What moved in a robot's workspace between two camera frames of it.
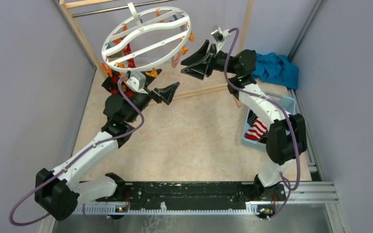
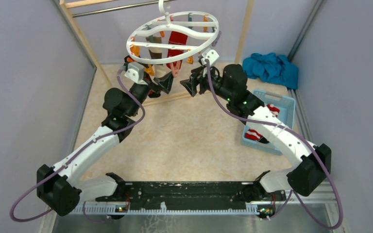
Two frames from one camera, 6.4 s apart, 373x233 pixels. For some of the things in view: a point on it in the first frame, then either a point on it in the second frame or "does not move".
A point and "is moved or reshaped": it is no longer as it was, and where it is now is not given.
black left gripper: (166, 93) to (165, 83)
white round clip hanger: (149, 38) is moved or reshaped
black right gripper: (199, 70) to (197, 77)
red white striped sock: (257, 130) does not move
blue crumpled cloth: (271, 68) does not move
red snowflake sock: (113, 77) to (176, 38)
